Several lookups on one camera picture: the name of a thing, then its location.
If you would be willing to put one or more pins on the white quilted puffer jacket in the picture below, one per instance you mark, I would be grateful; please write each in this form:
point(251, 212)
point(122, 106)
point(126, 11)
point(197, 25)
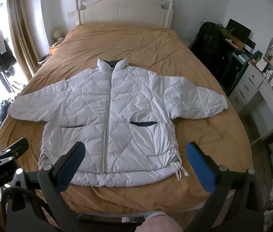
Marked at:
point(126, 106)

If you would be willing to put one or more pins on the small round lamp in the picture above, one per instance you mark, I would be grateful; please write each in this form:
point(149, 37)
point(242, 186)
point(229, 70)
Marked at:
point(57, 34)

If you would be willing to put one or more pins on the black jacket on chair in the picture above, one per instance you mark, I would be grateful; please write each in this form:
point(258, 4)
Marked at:
point(209, 53)

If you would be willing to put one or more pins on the white dresser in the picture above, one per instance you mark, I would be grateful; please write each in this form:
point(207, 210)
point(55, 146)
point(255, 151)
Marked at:
point(255, 96)

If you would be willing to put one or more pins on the dark green shelf unit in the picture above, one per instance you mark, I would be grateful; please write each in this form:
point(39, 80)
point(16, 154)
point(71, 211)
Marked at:
point(238, 62)

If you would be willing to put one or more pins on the wooden nightstand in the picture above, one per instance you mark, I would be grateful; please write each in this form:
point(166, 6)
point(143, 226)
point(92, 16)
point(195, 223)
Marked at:
point(54, 49)

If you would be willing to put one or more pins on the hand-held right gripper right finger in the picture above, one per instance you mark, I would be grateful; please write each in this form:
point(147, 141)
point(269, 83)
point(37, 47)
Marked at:
point(199, 167)

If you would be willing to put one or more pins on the black monitor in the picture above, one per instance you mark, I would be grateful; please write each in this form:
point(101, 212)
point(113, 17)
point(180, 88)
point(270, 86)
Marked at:
point(238, 31)

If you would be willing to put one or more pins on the wall socket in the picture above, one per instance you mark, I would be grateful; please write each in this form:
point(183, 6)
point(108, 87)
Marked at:
point(71, 14)

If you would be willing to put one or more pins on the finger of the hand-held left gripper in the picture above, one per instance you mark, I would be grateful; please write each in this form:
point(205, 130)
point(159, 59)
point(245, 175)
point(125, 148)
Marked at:
point(18, 148)

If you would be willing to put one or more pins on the white shoe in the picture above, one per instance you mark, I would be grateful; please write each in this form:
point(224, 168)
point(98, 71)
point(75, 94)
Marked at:
point(156, 214)

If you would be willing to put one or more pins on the round basket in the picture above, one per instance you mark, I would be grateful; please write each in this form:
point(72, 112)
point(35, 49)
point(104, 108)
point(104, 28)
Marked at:
point(44, 59)

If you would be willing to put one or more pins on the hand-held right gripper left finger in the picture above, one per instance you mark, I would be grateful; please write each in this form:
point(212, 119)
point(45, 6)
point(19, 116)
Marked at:
point(70, 164)

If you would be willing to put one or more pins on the person's leg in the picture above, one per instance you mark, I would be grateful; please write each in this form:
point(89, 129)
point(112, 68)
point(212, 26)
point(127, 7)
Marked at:
point(158, 224)

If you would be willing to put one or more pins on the bed with tan quilt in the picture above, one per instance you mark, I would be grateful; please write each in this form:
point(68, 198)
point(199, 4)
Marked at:
point(131, 43)

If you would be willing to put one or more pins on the beige curtain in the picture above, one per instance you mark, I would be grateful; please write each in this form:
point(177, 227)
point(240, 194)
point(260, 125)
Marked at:
point(22, 29)

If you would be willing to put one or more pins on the white wooden headboard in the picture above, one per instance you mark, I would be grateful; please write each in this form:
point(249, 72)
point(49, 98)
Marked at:
point(124, 7)

